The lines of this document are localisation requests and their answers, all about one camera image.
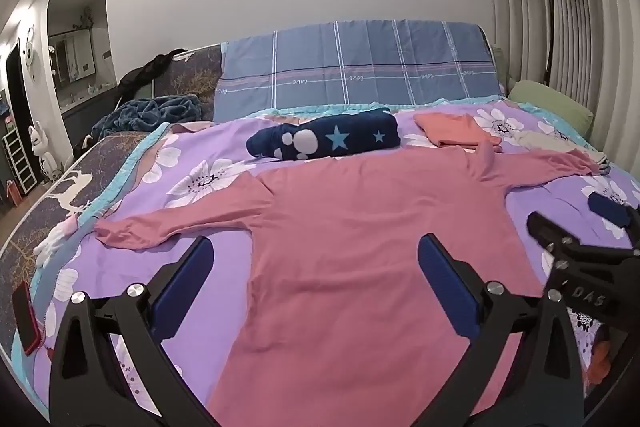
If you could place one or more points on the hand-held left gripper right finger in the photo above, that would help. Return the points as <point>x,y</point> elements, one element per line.
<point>445,287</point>

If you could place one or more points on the navy star-print fleece garment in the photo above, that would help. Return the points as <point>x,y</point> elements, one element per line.
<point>345,134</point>

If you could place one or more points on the cream pleated curtain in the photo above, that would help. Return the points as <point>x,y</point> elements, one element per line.
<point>590,32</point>

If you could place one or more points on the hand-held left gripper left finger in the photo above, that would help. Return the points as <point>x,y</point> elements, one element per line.
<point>182,292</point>

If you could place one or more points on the pink long-sleeve shirt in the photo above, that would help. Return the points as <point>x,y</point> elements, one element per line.
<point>350,232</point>

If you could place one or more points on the person's right hand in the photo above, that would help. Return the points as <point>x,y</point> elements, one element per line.
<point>597,357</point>

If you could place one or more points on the white wall clock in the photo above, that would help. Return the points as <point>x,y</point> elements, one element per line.
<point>30,52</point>

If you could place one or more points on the white bear figurine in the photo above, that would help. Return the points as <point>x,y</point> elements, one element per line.
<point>40,152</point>

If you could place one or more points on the folded beige garment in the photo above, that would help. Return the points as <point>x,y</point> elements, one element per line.
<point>540,139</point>

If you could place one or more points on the pale pink small garment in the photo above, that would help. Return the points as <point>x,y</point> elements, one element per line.
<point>57,237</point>

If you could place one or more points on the teal fleece blanket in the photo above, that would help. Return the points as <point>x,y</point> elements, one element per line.
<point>150,112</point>

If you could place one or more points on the red smartphone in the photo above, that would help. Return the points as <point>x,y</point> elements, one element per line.
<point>27,317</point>

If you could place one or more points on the folded orange garment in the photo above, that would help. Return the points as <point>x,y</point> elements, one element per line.
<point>445,129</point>

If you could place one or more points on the dark vanity cabinet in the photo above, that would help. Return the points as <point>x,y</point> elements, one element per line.
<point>85,122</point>

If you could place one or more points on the dark jacket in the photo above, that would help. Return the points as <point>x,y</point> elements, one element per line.
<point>150,67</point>

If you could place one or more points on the green pillow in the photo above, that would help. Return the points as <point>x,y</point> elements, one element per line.
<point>550,107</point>
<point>500,67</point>

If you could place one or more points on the brown patterned mattress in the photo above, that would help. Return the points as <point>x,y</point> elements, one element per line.
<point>100,157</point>

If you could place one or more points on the blue plaid headboard cover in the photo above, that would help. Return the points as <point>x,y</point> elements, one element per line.
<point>350,67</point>

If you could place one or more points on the white storage rack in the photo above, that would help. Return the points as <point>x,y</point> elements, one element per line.
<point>17,157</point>

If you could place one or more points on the wall mirror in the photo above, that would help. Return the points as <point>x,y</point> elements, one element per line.
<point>70,57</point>

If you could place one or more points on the purple floral bedsheet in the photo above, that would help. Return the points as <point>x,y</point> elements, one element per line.
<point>125,277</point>

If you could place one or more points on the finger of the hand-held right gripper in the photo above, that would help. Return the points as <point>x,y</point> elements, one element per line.
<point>545,232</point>
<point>607,208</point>

